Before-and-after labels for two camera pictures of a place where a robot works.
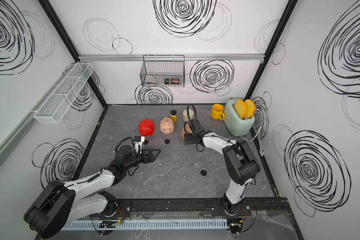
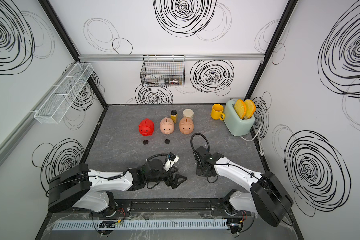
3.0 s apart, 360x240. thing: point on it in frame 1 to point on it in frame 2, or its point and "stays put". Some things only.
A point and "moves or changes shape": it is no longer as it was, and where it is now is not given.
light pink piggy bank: x=167 y=125 stays put
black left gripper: x=150 y=159 to x=174 y=183
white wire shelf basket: x=64 y=95 stays put
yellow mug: x=217 y=112 stays put
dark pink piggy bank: x=188 y=129 moves or changes shape
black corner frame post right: x=271 y=51 stays put
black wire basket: x=163 y=71 stays put
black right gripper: x=187 y=139 to x=198 y=171
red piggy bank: x=146 y=127 stays put
